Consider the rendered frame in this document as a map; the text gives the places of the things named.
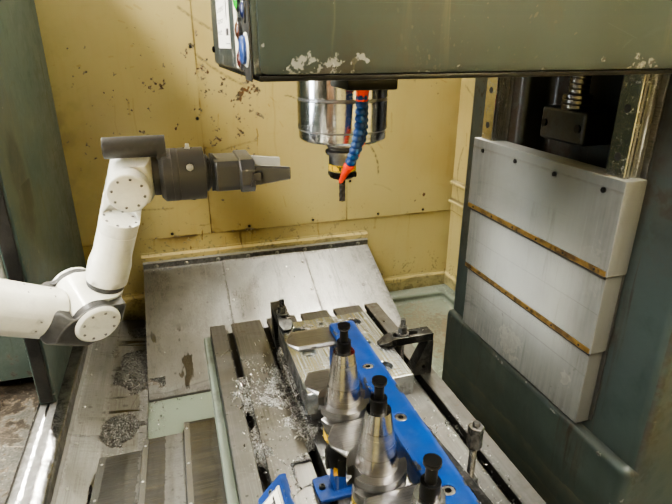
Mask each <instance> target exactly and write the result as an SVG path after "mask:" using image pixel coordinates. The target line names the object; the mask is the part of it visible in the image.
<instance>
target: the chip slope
mask: <svg viewBox="0 0 672 504"><path fill-rule="evenodd" d="M143 269H144V291H145V315H146V340H147V364H148V382H149V380H150V378H156V377H160V376H165V380H166V384H165V386H166V387H165V386H164V388H158V387H159V385H157V386H156V385H152V382H150V386H149V384H148V389H149V403H150V402H151V403H152V402H154V403H155V401H161V400H166V399H172V398H177V397H183V396H188V395H194V394H199V393H205V392H210V391H211V388H210V381H209V374H208V368H207V361H206V354H205V345H204V338H206V337H211V333H210V327H213V326H220V325H225V328H226V332H227V334H228V333H233V331H232V326H231V324H233V323H240V322H246V321H253V320H261V323H262V326H263V328H267V327H268V325H267V318H271V307H270V302H276V301H279V299H281V298H283V299H284V304H285V305H286V308H287V310H288V312H289V314H290V315H295V317H296V319H297V321H302V319H301V318H300V314H301V313H307V312H314V311H321V310H328V312H329V313H330V315H331V316H335V315H334V313H333V309H334V308H341V307H347V306H354V305H359V306H360V307H361V308H362V310H363V311H365V312H367V310H366V309H365V308H364V306H365V304H368V303H374V302H377V303H378V304H379V305H380V306H381V308H382V309H383V310H384V311H385V312H386V314H387V315H388V316H389V317H390V318H391V320H392V321H393V322H394V323H395V324H396V325H397V327H399V325H400V322H401V317H400V315H399V313H398V311H397V308H396V306H395V304H394V302H393V300H392V297H391V295H390V293H389V291H388V289H387V286H386V284H385V282H384V280H383V278H382V275H381V273H380V271H379V269H378V267H377V264H376V262H375V260H374V258H373V256H372V253H371V251H370V249H369V247H368V238H360V239H351V240H342V241H333V242H324V243H315V244H306V245H297V246H288V247H279V248H270V249H261V250H252V251H243V252H234V253H225V254H216V255H207V256H198V257H189V258H180V259H171V260H162V261H153V262H144V263H143ZM165 388H166V390H165ZM153 389H154V391H153Z"/></svg>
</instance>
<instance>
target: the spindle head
mask: <svg viewBox="0 0 672 504"><path fill-rule="evenodd" d="M210 6H211V18H212V30H213V42H214V46H212V52H213V53H214V55H215V62H216V63H217V64H218V65H219V67H221V68H224V69H226V70H229V71H232V72H235V73H237V74H240V75H243V76H245V67H244V71H243V72H241V71H240V70H239V68H237V63H236V48H235V33H234V19H233V4H232V0H228V7H229V21H230V36H231V49H227V48H219V39H218V26H217V13H216V1H215V0H210ZM249 14H250V31H251V49H252V67H253V79H254V80H256V81H259V82H290V81H341V80H391V79H441V78H492V77H542V76H592V75H643V74H672V0H249Z"/></svg>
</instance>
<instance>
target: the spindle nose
mask: <svg viewBox="0 0 672 504"><path fill-rule="evenodd" d="M297 97H298V99H297V113H298V129H299V137H300V138H301V139H302V140H303V141H305V142H308V143H312V144H319V145H332V146H351V142H352V137H353V135H354V134H353V130H354V129H355V127H354V123H355V122H356V121H355V120H354V118H355V116H356V114H355V110H356V108H357V107H356V106H355V103H356V98H355V97H356V91H348V90H344V89H340V88H336V87H332V86H331V85H330V81H297ZM387 97H388V90H369V97H368V99H369V102H368V106H369V109H368V112H369V115H368V119H369V122H368V126H369V127H368V129H367V131H368V135H367V136H366V142H365V144H364V145H367V144H373V143H378V142H381V141H382V140H384V139H385V137H386V129H387V118H388V99H387Z"/></svg>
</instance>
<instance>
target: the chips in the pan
mask: <svg viewBox="0 0 672 504"><path fill-rule="evenodd" d="M127 333H129V334H130V335H129V336H132V337H133V338H146V327H145V328H136V329H134V330H131V331H129V332H127ZM143 351H147V350H145V349H144V350H143V349H141V350H138V351H136V350H135V351H133V352H129V353H126V354H125V355H123V357H122V356H121V357H122V358H123V360H122V361H121V364H120V365H121V366H120V368H119V369H120V370H119V371H117V373H116V374H114V375H111V376H113V377H114V376H115V377H114V378H112V379H115V380H114V382H113V386H114V385H116V386H121V387H123V388H126V389H128V390H130V391H131V392H130V394H129V395H133V394H134V395H135V394H136V395H137V394H138V393H139V394H140V393H141V392H143V391H144V390H145V389H146V390H147V389H148V385H146V384H147V383H148V384H149V386H150V382H152V385H156V386H157V385H159V387H158V388H164V386H165V384H166V380H165V376H160V377H156V378H150V380H149V382H148V364H147V352H143ZM165 387H166V386H165ZM125 413H126V412H125ZM125 413H124V414H121V415H119V414H118V415H116V416H113V417H111V418H110V419H108V420H107V421H104V422H105V423H104V424H105V425H104V424H103V425H102V427H101V426H100V427H101V428H102V429H101V428H100V429H101V431H102V433H100V436H99V435H98V436H99V437H98V438H99V440H100V442H101V443H104V444H105V445H106V446H107V445H108V448H110V447H111V448H115V447H117V448H120V447H121V448H124V447H122V445H123V444H124V443H125V442H127V441H128V440H131V439H132V438H133V437H134V436H136V435H135V434H136V432H137V431H138V429H139V426H140V425H139V424H137V423H138V422H139V420H138V418H137V417H136V416H134V415H130V414H129V413H130V411H128V413H127V414H125ZM135 417H136V418H135ZM101 431H100V432H101ZM99 440H98V441H99ZM92 490H93V487H92V486H91V485H90V487H89V494H88V500H87V504H90V500H91V495H92Z"/></svg>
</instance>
